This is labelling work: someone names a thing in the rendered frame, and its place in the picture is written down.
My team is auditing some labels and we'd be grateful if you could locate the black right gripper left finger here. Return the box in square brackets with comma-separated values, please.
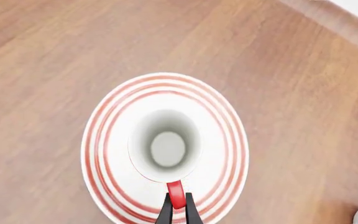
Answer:
[155, 192, 174, 224]

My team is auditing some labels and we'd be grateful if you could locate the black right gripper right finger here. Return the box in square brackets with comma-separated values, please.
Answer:
[185, 192, 203, 224]

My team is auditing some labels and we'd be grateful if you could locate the red mug white inside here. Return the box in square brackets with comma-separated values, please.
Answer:
[127, 109, 202, 210]

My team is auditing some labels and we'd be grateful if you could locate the white plate with red rings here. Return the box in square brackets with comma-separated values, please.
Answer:
[81, 72, 250, 224]

